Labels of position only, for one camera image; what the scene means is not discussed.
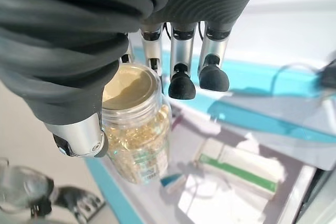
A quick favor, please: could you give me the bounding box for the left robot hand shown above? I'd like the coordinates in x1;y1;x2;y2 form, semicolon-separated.
51;186;106;221

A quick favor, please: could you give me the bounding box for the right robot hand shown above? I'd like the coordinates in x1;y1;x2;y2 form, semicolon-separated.
0;0;268;158

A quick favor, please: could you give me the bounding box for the blue front cart drawer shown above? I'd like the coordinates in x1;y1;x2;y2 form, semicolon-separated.
85;95;336;224

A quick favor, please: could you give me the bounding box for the clear yellow capsule bottle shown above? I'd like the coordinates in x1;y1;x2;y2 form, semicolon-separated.
101;62;174;185

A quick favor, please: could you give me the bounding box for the blue white medicine box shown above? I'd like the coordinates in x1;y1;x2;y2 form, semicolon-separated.
160;173;187;195

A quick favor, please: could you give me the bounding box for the green white medicine box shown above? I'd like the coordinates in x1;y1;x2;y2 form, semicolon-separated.
193;138;286;201

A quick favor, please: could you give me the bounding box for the clear plastic tubing bag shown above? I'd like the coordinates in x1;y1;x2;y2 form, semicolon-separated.
178;166;268;224

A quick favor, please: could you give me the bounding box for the white blue medical cart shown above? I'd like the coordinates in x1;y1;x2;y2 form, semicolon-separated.
128;0;336;172

